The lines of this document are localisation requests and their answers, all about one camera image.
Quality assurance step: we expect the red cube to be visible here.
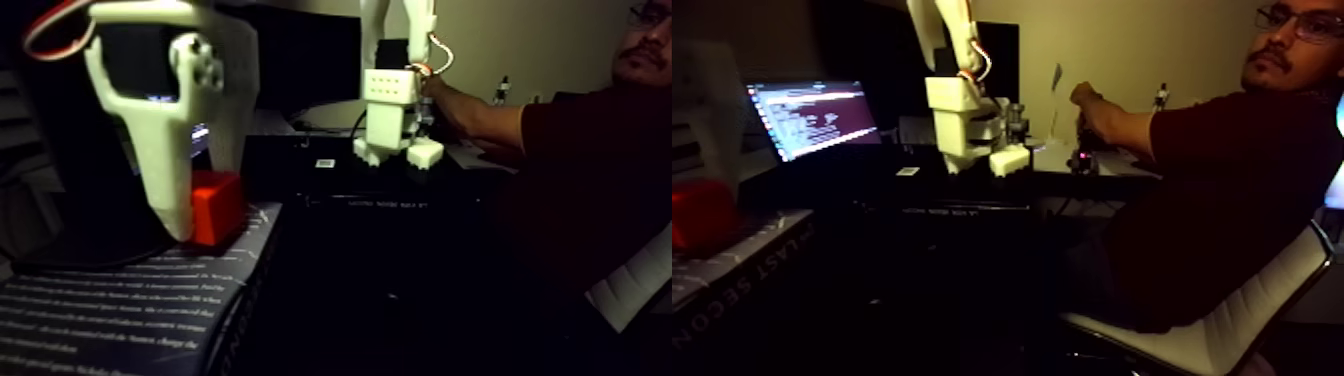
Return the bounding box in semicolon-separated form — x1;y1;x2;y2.
191;171;249;249

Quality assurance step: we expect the dark leader arm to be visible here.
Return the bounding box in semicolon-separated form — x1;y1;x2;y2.
1068;105;1100;175

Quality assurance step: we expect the person's hand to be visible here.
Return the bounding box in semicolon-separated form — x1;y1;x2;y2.
1071;81;1106;115

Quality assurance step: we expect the open laptop, lit screen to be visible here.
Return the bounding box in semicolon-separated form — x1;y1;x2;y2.
186;117;214;159

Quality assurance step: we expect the white paper stack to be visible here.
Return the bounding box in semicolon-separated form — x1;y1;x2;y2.
245;108;301;136

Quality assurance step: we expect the wide black monitor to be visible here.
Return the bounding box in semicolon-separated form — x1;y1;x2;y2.
241;5;364;115

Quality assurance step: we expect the black book, white text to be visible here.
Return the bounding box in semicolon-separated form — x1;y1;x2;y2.
0;199;283;376

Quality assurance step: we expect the black box, white print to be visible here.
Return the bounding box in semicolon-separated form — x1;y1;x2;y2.
299;192;434;211

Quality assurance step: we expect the white desk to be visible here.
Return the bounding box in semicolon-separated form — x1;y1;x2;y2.
1034;120;1156;201

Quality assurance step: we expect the white chair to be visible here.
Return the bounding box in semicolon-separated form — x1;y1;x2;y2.
1060;215;1337;376

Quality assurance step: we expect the person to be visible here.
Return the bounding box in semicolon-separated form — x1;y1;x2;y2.
1071;0;1344;333

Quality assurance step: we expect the orange white black servo cable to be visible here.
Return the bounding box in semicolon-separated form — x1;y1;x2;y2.
23;0;98;61

